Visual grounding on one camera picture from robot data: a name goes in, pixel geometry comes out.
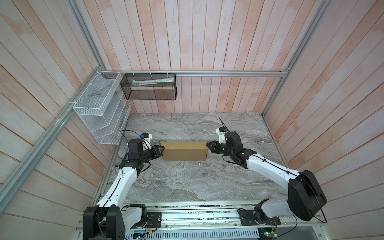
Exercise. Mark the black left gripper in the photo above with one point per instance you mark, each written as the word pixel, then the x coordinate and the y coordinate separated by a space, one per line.
pixel 155 150

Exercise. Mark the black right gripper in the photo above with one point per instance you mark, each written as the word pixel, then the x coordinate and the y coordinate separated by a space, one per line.
pixel 213 148

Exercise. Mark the brown cardboard box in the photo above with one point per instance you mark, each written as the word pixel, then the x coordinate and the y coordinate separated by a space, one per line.
pixel 180 151

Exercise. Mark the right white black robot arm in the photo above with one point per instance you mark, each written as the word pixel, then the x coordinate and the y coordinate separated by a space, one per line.
pixel 305 195

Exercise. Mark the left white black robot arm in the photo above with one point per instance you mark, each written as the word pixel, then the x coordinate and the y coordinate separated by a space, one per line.
pixel 109 219

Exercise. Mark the white paper in black basket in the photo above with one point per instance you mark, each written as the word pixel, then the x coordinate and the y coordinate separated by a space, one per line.
pixel 164 82

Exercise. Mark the left green circuit board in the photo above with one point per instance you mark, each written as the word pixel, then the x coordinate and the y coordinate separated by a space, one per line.
pixel 139 236

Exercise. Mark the green circuit board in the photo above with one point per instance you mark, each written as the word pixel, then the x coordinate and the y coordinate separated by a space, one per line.
pixel 139 236
pixel 266 235

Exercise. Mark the right green circuit board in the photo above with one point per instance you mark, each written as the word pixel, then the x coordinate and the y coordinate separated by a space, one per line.
pixel 266 235

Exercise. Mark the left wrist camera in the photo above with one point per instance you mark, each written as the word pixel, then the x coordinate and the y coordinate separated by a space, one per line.
pixel 146 137

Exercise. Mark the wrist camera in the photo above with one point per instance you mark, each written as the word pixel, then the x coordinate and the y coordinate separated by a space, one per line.
pixel 221 131
pixel 146 137

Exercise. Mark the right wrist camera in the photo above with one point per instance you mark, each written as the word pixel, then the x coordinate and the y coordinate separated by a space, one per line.
pixel 221 131

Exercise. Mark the black wire mesh basket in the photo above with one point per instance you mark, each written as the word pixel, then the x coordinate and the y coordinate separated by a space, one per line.
pixel 148 93

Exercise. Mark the white wire mesh shelf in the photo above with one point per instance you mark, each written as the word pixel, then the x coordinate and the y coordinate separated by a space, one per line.
pixel 103 108

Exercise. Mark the aluminium mounting rail frame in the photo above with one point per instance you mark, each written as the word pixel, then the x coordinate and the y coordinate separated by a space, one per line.
pixel 201 214

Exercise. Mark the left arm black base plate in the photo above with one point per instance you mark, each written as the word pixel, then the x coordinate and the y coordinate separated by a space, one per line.
pixel 153 220

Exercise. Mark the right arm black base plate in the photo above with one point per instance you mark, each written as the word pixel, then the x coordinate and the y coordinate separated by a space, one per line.
pixel 256 218

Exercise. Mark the white slotted cable duct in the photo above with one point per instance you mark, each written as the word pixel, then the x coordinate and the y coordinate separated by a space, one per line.
pixel 208 234

